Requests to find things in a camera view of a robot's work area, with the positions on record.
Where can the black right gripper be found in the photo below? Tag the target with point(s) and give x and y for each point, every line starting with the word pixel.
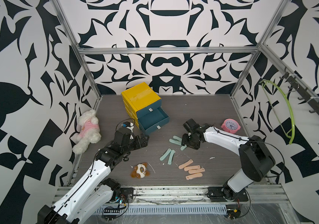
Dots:
pixel 183 141

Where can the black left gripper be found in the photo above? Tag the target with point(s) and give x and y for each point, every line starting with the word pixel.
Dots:
pixel 144 141

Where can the yellow drawer cabinet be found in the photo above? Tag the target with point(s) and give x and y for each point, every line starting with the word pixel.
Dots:
pixel 137 98

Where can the teal top drawer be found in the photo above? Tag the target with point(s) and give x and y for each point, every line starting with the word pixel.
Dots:
pixel 149 108

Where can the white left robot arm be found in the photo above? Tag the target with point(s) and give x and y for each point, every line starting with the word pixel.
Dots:
pixel 94 189

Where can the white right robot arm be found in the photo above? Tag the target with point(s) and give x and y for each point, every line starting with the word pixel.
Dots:
pixel 256 159

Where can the teal fruit knife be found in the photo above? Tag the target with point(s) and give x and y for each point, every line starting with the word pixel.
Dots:
pixel 171 155
pixel 176 142
pixel 165 154
pixel 183 147

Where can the brown white plush toy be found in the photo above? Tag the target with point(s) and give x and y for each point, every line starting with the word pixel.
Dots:
pixel 140 171

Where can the pink alarm clock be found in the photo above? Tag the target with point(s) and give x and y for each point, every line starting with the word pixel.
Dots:
pixel 230 126

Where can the white plush dog pink shirt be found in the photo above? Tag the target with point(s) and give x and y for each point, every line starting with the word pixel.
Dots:
pixel 90 131

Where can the green toy bow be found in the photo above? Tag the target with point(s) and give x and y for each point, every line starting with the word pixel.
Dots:
pixel 280 107

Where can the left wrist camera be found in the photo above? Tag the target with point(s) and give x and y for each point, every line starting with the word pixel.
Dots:
pixel 130 126

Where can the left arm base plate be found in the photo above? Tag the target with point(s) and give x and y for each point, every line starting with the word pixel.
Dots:
pixel 122 194

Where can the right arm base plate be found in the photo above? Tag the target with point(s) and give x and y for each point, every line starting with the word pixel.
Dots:
pixel 225 194

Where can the black wall hook rack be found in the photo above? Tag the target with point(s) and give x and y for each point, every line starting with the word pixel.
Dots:
pixel 298 85

